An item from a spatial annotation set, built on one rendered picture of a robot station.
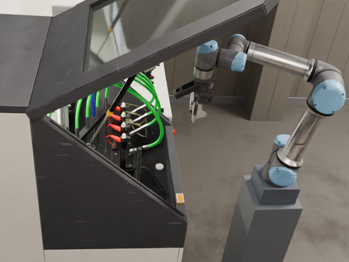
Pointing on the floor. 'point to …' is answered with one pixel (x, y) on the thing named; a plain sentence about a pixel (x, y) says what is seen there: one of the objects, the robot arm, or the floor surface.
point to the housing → (19, 127)
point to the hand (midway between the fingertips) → (191, 116)
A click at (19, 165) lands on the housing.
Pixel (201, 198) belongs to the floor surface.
